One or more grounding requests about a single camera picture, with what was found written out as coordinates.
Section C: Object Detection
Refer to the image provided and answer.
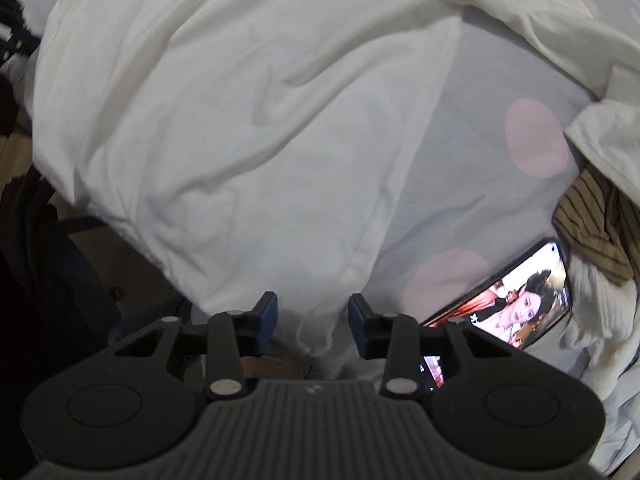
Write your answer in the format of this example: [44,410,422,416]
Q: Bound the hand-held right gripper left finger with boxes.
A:
[112,291,279,402]

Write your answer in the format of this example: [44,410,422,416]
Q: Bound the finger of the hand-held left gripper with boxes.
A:
[0,0,43,62]

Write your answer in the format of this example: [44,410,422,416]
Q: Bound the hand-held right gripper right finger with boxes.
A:
[348,292,506,402]

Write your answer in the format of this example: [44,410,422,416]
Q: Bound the white shirt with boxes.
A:
[25,0,481,376]

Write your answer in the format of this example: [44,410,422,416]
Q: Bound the black smartphone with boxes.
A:
[420,237,573,391]

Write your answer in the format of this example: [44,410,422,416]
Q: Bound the white ribbed garment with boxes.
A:
[560,255,640,406]

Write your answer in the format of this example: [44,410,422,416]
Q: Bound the brown striped garment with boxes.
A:
[552,167,640,288]

